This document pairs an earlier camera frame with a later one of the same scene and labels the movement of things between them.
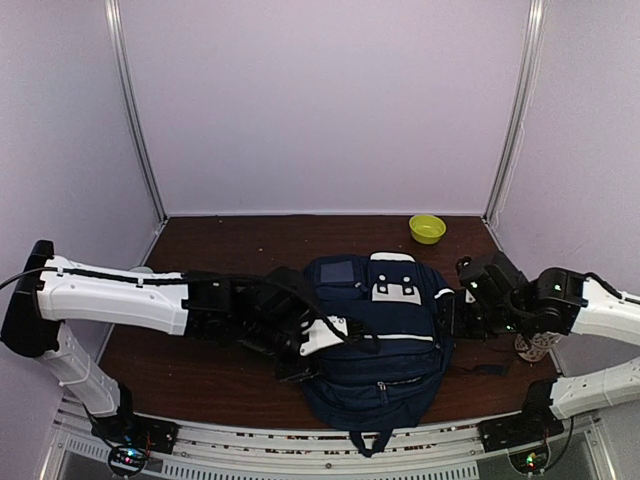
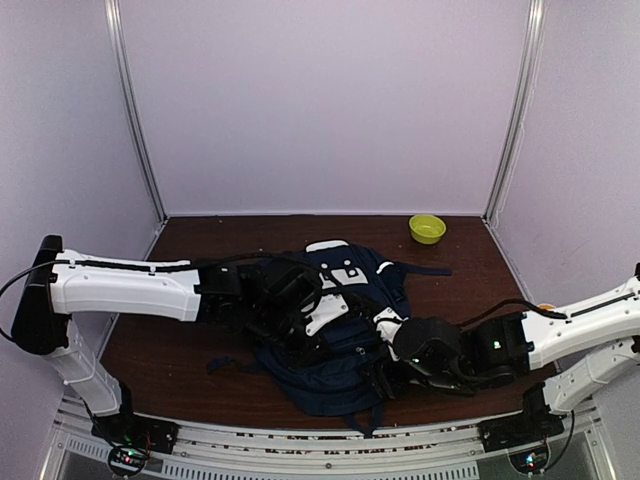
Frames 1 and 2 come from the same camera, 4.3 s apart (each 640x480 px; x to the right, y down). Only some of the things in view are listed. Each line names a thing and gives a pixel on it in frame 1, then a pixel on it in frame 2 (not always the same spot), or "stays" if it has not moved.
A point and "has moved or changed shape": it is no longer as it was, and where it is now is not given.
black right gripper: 454,325 to 382,378
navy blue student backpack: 385,372 has moved or changed shape
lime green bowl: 426,228 stays
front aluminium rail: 204,452 stays
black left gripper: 303,371 to 318,348
